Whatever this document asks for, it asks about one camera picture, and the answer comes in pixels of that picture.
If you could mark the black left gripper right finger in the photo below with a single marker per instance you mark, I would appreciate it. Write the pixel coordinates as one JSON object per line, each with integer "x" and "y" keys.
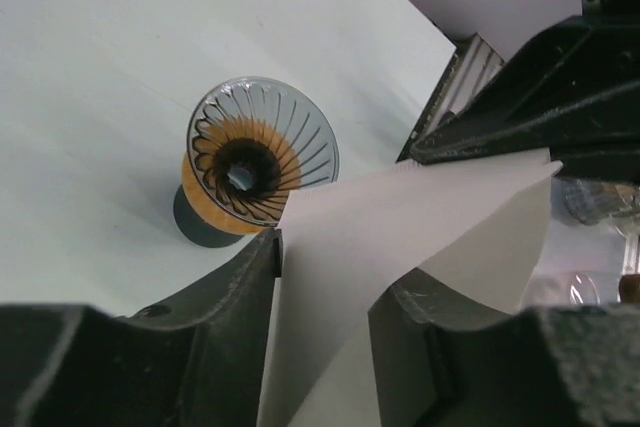
{"x": 443, "y": 359}

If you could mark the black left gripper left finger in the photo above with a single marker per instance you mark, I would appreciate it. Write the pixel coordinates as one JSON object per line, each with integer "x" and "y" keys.
{"x": 195, "y": 358}

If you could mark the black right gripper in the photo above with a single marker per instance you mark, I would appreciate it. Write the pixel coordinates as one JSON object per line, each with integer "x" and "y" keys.
{"x": 573, "y": 89}

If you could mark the white paper coffee filter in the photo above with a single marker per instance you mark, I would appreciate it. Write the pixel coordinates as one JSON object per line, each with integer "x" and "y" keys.
{"x": 477, "y": 226}

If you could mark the smoked glass dripper cone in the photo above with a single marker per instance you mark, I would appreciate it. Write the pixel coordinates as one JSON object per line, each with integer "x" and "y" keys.
{"x": 250, "y": 143}

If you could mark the aluminium frame rail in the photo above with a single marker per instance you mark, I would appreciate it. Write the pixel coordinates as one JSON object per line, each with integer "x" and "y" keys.
{"x": 474, "y": 63}

